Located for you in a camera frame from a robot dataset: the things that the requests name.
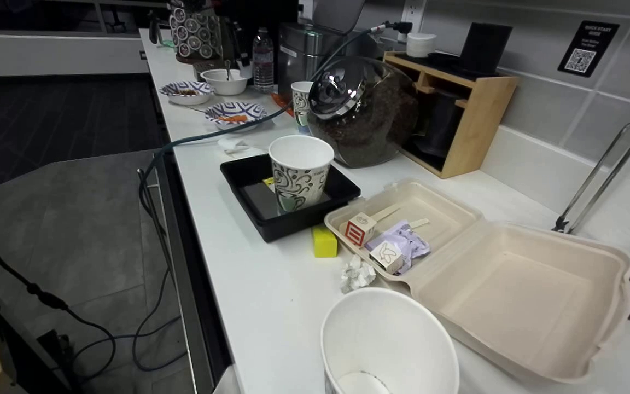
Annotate large grey patterned paper cup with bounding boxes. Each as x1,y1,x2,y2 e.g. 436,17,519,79
264,134,338,215

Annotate black plastic tray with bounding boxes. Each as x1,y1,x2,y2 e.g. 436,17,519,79
218,151,363,246

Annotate yellow block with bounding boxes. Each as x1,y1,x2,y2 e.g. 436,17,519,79
310,223,341,260

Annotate red and white small box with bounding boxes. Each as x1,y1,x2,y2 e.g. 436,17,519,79
344,212,381,250

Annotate black block in tray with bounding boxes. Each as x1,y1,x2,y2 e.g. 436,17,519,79
240,180,283,222

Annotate crumpled white paper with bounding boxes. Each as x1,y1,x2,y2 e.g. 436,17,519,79
339,255,379,294

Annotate crumpled white napkin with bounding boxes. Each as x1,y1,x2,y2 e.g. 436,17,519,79
217,135,250,155

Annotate small grey patterned paper cup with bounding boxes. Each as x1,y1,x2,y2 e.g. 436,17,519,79
288,79,317,121

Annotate purple packet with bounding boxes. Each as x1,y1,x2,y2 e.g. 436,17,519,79
366,222,433,275

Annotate clear plastic water bottle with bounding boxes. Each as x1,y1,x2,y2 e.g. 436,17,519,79
250,26,278,95

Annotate white ceramic bowl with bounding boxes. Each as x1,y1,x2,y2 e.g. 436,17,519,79
200,65,253,98

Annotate large white paper bowl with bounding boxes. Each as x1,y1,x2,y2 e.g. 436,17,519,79
319,286,462,394

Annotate blue patterned plate with snack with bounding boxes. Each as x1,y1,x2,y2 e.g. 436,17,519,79
160,79,217,109

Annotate wooden counter organizer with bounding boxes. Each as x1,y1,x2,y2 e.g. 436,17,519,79
382,50,523,181

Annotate small white cup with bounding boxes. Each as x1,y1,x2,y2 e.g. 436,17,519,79
404,30,438,62

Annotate beige clamshell takeout container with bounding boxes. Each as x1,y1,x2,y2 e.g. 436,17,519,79
323,180,630,388

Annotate QR code sign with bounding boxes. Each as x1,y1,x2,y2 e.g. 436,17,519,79
555,20,621,79

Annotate black wire pod rack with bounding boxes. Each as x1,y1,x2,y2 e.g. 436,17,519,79
166,0,226,65

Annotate black floor cable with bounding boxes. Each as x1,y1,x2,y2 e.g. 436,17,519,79
0,209,123,384

